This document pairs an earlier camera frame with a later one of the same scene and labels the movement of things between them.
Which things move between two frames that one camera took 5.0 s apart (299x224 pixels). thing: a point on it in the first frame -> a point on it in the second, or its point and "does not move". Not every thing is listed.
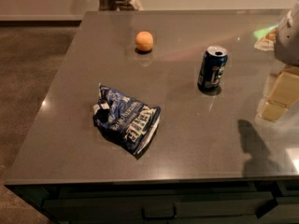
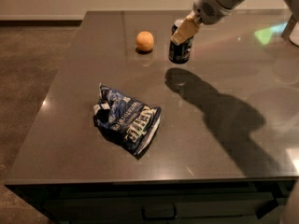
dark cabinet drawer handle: (159, 217) does not move
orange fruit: (144, 40) does not move
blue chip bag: (125, 121) does not move
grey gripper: (288, 42) -> (206, 10)
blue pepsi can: (212, 67) -> (179, 53)
